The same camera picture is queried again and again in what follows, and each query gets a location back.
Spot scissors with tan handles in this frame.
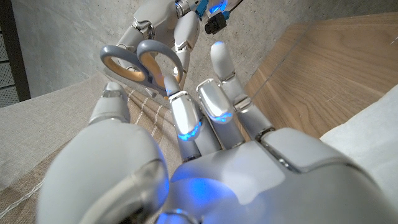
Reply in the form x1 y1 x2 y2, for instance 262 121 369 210
99 39 184 100

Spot white tissue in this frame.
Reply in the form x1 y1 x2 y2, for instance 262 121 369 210
320 83 398 206

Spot grey perforated wall panel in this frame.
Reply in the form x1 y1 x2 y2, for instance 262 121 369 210
0 0 32 109

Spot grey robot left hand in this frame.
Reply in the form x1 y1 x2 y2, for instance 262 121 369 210
35 41 398 224

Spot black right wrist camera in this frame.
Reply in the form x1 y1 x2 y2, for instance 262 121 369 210
204 12 228 35

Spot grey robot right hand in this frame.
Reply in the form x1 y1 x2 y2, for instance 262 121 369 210
116 0 201 91

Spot beige striped curtain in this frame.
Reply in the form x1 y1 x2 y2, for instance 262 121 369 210
0 71 184 224

